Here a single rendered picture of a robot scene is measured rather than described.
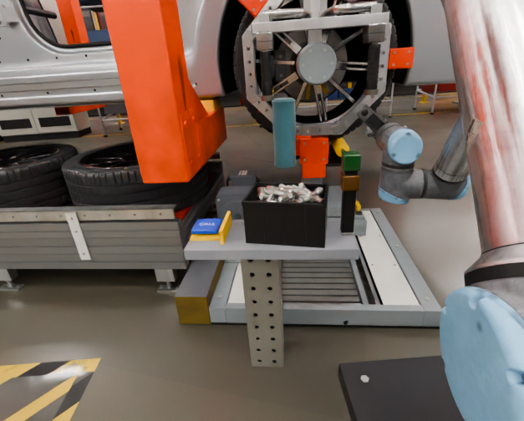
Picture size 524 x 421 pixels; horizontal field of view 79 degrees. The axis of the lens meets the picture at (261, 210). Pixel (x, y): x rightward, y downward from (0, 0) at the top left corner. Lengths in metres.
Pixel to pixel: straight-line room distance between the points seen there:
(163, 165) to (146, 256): 0.44
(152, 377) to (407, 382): 0.75
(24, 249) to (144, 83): 0.93
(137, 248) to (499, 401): 1.23
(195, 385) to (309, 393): 0.34
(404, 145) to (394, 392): 0.60
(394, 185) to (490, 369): 0.72
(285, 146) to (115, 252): 0.81
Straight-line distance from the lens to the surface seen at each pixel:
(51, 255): 1.60
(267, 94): 1.12
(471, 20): 0.55
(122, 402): 1.14
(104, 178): 1.43
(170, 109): 1.03
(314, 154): 1.37
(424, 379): 0.74
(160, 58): 1.03
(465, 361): 0.39
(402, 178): 1.00
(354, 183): 0.78
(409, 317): 1.23
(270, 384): 1.06
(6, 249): 1.72
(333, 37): 1.60
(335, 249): 0.78
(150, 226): 1.29
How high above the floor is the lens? 0.86
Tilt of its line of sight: 25 degrees down
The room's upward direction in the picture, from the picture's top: 4 degrees counter-clockwise
